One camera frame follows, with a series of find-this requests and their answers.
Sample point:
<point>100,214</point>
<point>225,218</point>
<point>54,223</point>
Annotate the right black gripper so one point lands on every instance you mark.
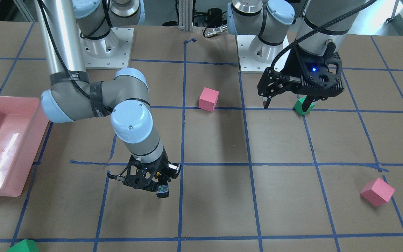
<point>163,169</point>

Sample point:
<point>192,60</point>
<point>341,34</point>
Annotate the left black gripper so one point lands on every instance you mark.
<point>296,63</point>

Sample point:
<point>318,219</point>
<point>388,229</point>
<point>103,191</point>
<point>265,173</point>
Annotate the yellow push button switch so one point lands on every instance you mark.
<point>162,193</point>

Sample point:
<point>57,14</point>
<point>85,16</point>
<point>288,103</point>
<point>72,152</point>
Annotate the green cube near left arm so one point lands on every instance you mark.
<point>296,107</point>

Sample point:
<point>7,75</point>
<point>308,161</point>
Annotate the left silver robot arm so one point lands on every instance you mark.
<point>325,22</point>

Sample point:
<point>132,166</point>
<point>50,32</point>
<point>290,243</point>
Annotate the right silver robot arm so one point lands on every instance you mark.
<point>68,27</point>

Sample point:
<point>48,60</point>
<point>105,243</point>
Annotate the pink cube centre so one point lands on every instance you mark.
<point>208,99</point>

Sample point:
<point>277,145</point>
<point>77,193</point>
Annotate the pink cube near edge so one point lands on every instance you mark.
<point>377,192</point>

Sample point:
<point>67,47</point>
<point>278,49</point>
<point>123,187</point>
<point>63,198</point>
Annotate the green cube near tray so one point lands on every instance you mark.
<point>25,245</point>

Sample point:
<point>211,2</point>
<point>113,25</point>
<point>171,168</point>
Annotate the pink plastic tray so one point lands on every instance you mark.
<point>22,126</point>

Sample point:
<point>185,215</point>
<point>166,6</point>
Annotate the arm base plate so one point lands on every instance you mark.
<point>111,53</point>
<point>247,52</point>

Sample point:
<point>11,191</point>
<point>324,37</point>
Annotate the aluminium frame post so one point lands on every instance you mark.
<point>185,10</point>

